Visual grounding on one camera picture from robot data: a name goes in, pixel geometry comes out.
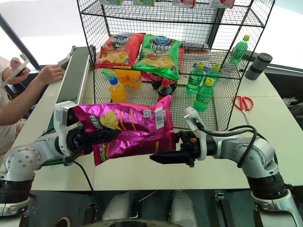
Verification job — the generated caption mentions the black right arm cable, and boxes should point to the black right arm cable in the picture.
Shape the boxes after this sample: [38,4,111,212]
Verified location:
[193,118,259,167]

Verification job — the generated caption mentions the person's right hand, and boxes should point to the person's right hand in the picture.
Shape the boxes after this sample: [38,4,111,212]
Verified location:
[35,65,65,87]

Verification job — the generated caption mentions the green soda bottle yellow cap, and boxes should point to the green soda bottle yellow cap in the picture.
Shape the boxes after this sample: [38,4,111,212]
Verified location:
[230,35,251,65]
[185,61,205,95]
[205,62,222,83]
[193,78,215,113]

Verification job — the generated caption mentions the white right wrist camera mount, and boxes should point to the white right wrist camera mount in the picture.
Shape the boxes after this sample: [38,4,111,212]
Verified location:
[183,106,208,162]

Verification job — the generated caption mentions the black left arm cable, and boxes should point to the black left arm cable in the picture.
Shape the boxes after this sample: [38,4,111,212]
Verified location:
[62,151,96,194]

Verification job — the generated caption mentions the green belt conveyor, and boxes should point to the green belt conveyor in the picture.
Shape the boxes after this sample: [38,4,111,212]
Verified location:
[40,45,93,167]

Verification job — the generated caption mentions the red handled scissors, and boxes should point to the red handled scissors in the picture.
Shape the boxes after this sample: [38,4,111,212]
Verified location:
[232,95,254,126]

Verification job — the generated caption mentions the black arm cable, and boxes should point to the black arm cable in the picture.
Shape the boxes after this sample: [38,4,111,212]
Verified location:
[62,151,96,194]
[193,118,259,167]

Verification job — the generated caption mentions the black wire mesh rack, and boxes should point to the black wire mesh rack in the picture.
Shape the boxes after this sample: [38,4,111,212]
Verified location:
[76,0,276,132]

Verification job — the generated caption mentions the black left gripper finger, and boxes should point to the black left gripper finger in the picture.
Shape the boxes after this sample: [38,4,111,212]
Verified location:
[75,144,94,157]
[82,129,121,145]

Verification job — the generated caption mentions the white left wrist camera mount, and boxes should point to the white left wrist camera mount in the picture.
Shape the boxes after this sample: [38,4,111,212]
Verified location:
[52,101,82,157]

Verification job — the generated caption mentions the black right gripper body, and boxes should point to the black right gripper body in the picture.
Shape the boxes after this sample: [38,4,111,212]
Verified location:
[179,131,202,168]

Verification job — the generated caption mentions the person in white shirt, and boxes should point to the person in white shirt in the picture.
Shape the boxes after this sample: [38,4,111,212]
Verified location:
[0,56,32,164]

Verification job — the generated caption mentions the white smartphone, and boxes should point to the white smartphone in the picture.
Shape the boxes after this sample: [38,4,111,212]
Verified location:
[0,59,30,88]

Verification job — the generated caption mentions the red potato chips bag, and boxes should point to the red potato chips bag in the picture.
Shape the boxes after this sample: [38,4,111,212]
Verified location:
[94,32,146,70]

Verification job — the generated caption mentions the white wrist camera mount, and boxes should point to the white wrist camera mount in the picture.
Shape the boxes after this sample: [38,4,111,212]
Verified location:
[52,101,82,157]
[183,106,208,162]

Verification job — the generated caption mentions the red drink carton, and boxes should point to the red drink carton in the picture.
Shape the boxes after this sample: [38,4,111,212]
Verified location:
[211,0,235,9]
[172,0,197,8]

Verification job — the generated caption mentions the grey cylindrical flask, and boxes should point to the grey cylindrical flask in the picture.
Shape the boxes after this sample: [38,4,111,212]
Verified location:
[244,52,272,81]

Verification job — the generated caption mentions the person's left hand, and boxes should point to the person's left hand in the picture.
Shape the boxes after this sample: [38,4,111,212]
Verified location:
[8,57,31,85]

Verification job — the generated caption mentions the green drink carton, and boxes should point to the green drink carton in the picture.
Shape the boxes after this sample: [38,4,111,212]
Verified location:
[132,0,156,7]
[99,0,124,6]

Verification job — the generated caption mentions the white rounded leg cover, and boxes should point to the white rounded leg cover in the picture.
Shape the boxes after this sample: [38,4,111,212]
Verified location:
[171,189,198,227]
[102,191,132,222]

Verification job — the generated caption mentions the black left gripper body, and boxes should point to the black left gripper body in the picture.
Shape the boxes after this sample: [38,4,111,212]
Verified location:
[65,127,93,157]

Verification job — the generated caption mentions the green potato chips bag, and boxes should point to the green potato chips bag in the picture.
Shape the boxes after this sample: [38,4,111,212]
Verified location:
[132,34,184,81]

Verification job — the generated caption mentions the orange soda bottle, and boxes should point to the orange soda bottle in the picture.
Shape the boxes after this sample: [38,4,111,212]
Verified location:
[108,76,129,104]
[115,69,131,86]
[129,70,143,89]

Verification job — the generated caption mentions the purple potato chips bag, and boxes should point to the purple potato chips bag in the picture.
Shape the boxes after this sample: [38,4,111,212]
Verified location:
[72,94,177,167]

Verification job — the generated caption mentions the dark flat box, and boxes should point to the dark flat box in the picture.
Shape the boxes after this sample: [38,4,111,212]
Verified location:
[182,42,211,55]

